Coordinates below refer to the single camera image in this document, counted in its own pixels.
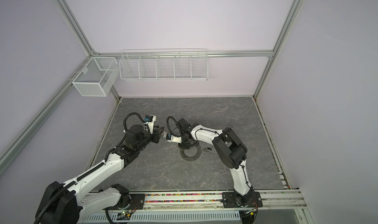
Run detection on large toothed metal keyring disc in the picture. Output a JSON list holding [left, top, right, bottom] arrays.
[[180, 145, 202, 162]]

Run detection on key with black tag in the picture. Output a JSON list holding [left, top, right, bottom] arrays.
[[202, 147, 212, 152]]

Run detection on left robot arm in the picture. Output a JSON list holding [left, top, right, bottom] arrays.
[[34, 113, 164, 224]]

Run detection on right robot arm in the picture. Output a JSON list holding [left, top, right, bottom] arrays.
[[166, 116, 258, 207]]

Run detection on white mesh box basket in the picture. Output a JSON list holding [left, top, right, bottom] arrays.
[[72, 57, 120, 97]]

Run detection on small circuit board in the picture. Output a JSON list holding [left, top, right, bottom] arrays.
[[116, 212, 131, 221]]

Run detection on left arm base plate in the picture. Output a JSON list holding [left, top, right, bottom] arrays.
[[110, 193, 146, 210]]

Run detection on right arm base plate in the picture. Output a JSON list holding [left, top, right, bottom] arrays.
[[220, 191, 263, 208]]

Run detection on white wire shelf basket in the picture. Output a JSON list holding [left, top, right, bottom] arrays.
[[119, 49, 209, 81]]

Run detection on white slotted cable duct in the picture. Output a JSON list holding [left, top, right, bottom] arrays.
[[80, 210, 241, 224]]

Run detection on aluminium rail with coloured beads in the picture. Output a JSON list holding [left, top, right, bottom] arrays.
[[78, 188, 307, 215]]

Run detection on aluminium frame profiles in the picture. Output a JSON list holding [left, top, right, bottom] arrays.
[[1, 0, 304, 175]]

